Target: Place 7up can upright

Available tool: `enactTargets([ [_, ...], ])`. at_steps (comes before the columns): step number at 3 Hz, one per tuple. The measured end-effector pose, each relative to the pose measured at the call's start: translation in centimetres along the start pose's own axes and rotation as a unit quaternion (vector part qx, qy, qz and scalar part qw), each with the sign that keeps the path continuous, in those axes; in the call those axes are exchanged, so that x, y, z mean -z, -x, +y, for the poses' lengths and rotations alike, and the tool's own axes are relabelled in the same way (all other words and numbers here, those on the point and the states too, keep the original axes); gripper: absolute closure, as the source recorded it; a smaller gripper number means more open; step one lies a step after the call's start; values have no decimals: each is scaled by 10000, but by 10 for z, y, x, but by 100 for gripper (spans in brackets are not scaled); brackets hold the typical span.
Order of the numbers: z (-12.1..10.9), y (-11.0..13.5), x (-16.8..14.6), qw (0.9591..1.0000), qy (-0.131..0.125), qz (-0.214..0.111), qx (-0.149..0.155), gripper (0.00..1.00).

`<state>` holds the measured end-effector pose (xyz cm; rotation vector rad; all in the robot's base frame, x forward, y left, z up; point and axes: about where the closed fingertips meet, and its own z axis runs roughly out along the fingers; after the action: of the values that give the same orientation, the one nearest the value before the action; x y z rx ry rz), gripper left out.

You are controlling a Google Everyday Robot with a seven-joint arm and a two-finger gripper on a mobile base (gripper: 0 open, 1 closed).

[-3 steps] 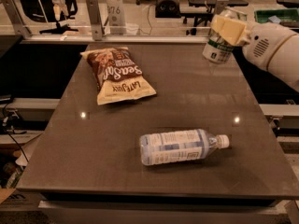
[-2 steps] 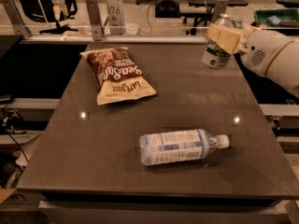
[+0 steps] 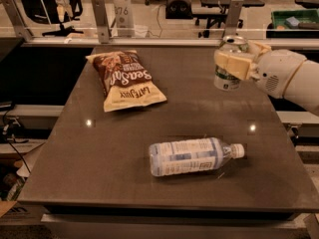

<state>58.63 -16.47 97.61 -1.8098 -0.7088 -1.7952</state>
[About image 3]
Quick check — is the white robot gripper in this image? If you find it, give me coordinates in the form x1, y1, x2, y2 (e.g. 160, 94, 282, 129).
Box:
214, 41, 306, 99

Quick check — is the green silver 7up can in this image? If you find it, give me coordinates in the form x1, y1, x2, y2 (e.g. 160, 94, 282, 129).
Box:
214, 35, 248, 92

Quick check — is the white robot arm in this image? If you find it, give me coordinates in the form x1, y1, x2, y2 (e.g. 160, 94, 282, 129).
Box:
214, 41, 319, 116

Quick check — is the white numbered robot base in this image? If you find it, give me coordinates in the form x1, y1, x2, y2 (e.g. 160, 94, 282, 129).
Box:
113, 0, 135, 37

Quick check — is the green plastic bin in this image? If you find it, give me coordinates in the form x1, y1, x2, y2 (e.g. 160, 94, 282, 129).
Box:
266, 9, 319, 39

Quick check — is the dark background desk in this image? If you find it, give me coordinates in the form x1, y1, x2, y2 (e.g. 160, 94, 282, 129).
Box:
195, 0, 265, 38

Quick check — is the clear plastic water bottle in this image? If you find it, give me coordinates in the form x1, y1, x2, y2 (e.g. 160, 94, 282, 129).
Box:
149, 137, 245, 177

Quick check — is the brown cream chip bag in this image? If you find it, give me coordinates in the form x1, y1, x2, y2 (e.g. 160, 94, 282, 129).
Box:
86, 50, 166, 113

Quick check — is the black tripod stand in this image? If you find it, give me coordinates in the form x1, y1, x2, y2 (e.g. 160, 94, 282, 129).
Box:
44, 0, 83, 36

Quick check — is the right metal railing post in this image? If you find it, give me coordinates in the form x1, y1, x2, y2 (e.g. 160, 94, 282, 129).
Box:
223, 0, 244, 37

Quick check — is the metal railing post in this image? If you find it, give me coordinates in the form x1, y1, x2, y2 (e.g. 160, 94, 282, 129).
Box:
92, 0, 111, 44
0, 0, 33, 42
223, 0, 244, 37

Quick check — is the middle metal railing post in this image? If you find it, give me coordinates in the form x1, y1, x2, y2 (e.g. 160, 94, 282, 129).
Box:
92, 0, 111, 44

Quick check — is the left metal railing post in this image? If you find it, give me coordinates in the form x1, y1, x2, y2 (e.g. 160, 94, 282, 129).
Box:
0, 0, 33, 42

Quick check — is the black cable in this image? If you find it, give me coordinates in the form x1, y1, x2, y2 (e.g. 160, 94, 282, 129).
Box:
0, 108, 33, 175

